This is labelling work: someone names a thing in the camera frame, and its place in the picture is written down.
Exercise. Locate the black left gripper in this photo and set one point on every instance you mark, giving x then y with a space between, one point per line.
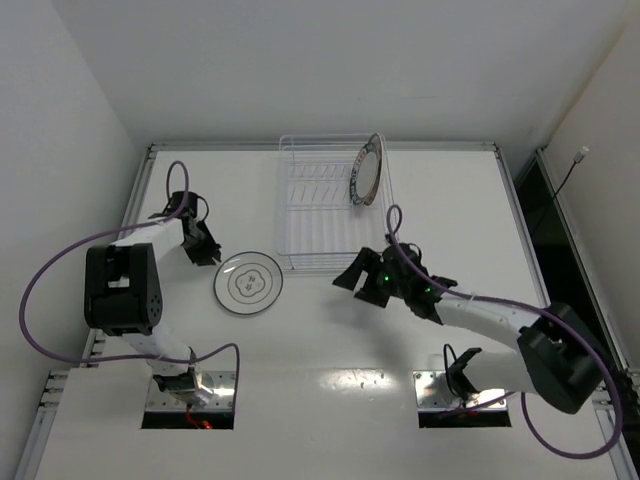
201 245

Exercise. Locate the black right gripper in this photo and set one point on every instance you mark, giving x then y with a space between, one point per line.
369 278

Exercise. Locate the white plate with black rings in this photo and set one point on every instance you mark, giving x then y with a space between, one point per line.
248 283

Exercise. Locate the dark green rimmed plate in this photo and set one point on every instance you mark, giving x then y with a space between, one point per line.
363 174

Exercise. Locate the white plate with orange sunburst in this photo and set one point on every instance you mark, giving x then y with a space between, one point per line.
378 143

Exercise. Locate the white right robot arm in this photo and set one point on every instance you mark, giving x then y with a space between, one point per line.
550 353

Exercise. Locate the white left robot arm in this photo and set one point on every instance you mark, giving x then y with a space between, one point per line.
123 299

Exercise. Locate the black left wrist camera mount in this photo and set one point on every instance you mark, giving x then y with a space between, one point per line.
185 203

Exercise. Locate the white wire dish rack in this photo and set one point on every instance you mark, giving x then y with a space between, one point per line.
319 228

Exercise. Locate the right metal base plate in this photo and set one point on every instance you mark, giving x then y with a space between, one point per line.
433 395

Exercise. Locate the metal base plate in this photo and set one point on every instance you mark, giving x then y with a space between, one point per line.
220 385
433 395

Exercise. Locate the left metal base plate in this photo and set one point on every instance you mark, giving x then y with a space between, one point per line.
220 385

